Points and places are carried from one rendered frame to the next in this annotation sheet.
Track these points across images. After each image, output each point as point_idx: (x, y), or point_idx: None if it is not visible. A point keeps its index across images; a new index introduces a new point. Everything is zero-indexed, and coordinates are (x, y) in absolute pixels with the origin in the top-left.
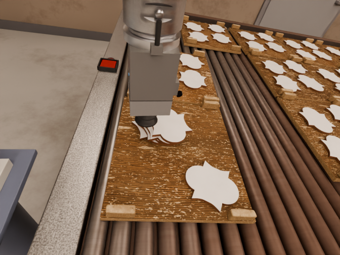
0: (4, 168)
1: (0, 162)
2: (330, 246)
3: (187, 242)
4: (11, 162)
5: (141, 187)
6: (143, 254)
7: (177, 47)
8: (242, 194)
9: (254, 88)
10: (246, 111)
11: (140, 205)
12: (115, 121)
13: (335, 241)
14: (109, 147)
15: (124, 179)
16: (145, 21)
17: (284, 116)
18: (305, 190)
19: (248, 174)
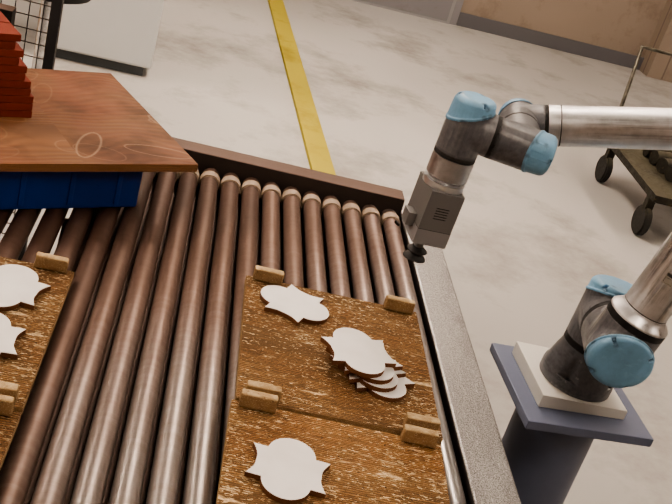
0: (538, 387)
1: (548, 392)
2: (153, 251)
3: (324, 290)
4: (540, 401)
5: (381, 321)
6: (367, 293)
7: (423, 174)
8: (252, 292)
9: (67, 456)
10: (153, 397)
11: (378, 310)
12: (440, 408)
13: (143, 251)
14: (432, 374)
15: (402, 331)
16: (450, 161)
17: (50, 371)
18: (139, 283)
19: (223, 314)
